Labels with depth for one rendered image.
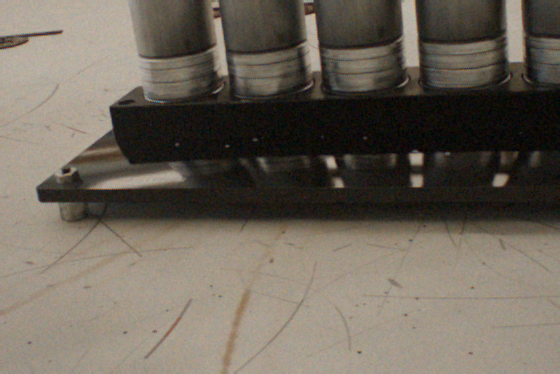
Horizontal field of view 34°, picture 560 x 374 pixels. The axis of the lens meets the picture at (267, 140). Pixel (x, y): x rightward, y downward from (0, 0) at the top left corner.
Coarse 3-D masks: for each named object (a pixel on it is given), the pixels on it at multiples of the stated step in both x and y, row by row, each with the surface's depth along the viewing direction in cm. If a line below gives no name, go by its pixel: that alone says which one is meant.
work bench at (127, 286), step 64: (0, 0) 67; (64, 0) 63; (512, 0) 44; (0, 64) 45; (64, 64) 43; (128, 64) 41; (0, 128) 34; (64, 128) 33; (0, 192) 27; (0, 256) 23; (64, 256) 22; (128, 256) 22; (192, 256) 21; (256, 256) 21; (320, 256) 21; (384, 256) 20; (448, 256) 20; (512, 256) 19; (0, 320) 20; (64, 320) 19; (128, 320) 19; (192, 320) 19; (256, 320) 18; (320, 320) 18; (384, 320) 18; (448, 320) 17; (512, 320) 17
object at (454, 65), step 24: (432, 0) 24; (456, 0) 23; (480, 0) 23; (504, 0) 24; (432, 24) 24; (456, 24) 24; (480, 24) 23; (504, 24) 24; (432, 48) 24; (456, 48) 24; (480, 48) 24; (504, 48) 24; (432, 72) 24; (456, 72) 24; (480, 72) 24; (504, 72) 24
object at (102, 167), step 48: (96, 144) 27; (144, 144) 26; (192, 144) 26; (240, 144) 25; (288, 144) 25; (336, 144) 24; (384, 144) 24; (432, 144) 23; (480, 144) 23; (528, 144) 23; (48, 192) 24; (96, 192) 23; (144, 192) 23; (192, 192) 23; (240, 192) 22; (288, 192) 22; (336, 192) 22; (384, 192) 21; (432, 192) 21; (480, 192) 20; (528, 192) 20
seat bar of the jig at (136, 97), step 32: (512, 64) 26; (128, 96) 28; (224, 96) 26; (288, 96) 26; (320, 96) 25; (352, 96) 25; (384, 96) 24; (416, 96) 24; (448, 96) 24; (480, 96) 24; (512, 96) 23; (544, 96) 23; (128, 128) 27; (160, 128) 27; (192, 128) 26; (224, 128) 26; (256, 128) 26; (288, 128) 26; (320, 128) 25; (352, 128) 25; (384, 128) 25; (416, 128) 24; (448, 128) 24; (480, 128) 24; (512, 128) 24
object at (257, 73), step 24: (240, 0) 25; (264, 0) 25; (288, 0) 25; (240, 24) 25; (264, 24) 25; (288, 24) 25; (240, 48) 26; (264, 48) 25; (288, 48) 26; (240, 72) 26; (264, 72) 26; (288, 72) 26; (240, 96) 26; (264, 96) 26
